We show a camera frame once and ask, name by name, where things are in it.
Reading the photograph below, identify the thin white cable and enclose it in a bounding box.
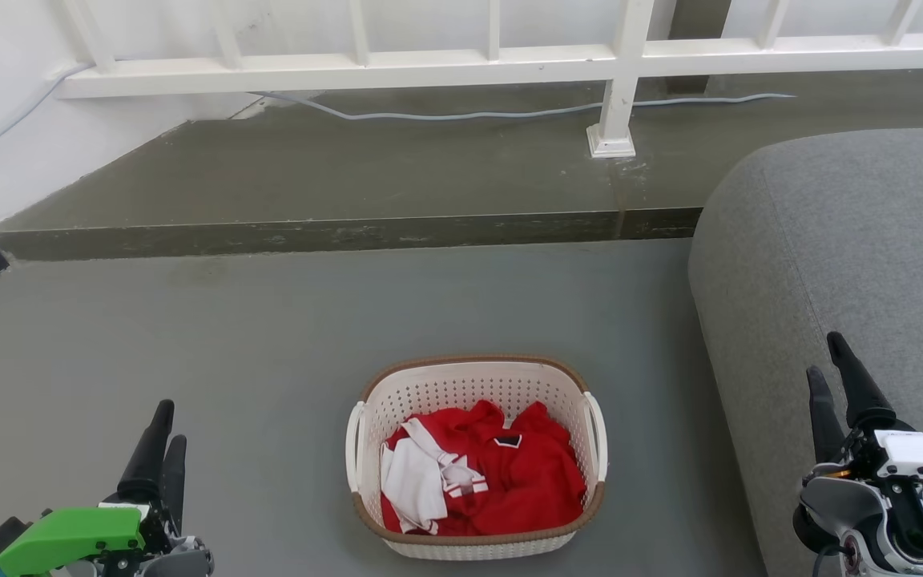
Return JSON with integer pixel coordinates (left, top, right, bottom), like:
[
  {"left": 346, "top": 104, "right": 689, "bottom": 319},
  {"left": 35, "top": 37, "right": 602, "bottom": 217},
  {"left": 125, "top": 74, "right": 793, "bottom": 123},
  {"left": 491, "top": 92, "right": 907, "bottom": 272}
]
[{"left": 0, "top": 64, "right": 797, "bottom": 167}]

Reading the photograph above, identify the grey fabric sofa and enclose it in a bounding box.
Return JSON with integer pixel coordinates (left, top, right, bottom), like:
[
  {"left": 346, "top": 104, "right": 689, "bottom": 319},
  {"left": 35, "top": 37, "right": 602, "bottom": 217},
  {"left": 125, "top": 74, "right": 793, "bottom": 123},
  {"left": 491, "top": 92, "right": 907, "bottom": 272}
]
[{"left": 687, "top": 127, "right": 923, "bottom": 577}]

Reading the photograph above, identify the white garment with red trim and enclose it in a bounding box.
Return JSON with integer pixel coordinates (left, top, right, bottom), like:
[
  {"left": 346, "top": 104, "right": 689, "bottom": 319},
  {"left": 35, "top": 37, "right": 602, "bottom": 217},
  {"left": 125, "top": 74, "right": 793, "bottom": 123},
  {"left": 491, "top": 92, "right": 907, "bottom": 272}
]
[{"left": 380, "top": 417, "right": 489, "bottom": 535}]

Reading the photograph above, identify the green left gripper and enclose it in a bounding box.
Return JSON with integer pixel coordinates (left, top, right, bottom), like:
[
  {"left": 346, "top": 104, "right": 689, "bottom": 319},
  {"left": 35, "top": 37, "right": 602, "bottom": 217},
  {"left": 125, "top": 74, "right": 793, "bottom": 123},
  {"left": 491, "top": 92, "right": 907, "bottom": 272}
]
[{"left": 0, "top": 399, "right": 214, "bottom": 577}]

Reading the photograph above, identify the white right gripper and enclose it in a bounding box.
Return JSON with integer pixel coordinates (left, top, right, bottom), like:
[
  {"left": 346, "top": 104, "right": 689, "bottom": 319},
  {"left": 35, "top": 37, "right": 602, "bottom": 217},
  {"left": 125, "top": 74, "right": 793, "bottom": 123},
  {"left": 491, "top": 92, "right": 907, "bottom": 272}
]
[{"left": 792, "top": 332, "right": 923, "bottom": 577}]

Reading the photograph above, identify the white metal railing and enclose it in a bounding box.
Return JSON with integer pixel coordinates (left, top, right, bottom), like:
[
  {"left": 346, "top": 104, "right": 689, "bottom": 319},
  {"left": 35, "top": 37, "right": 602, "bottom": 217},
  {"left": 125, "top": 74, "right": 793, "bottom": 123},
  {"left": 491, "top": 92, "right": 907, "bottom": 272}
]
[{"left": 53, "top": 0, "right": 923, "bottom": 159}]

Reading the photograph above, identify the dark grey wall pillar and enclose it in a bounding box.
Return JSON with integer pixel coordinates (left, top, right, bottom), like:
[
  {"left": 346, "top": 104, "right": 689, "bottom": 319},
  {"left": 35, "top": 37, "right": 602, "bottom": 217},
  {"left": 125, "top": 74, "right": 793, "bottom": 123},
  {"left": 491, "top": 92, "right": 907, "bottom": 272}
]
[{"left": 664, "top": 0, "right": 733, "bottom": 96}]

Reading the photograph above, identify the cream perforated laundry basket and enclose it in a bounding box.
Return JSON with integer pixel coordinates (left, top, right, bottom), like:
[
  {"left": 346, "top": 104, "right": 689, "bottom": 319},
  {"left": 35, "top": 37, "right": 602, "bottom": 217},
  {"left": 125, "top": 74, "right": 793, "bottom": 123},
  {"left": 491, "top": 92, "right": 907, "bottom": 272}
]
[{"left": 345, "top": 354, "right": 609, "bottom": 560}]

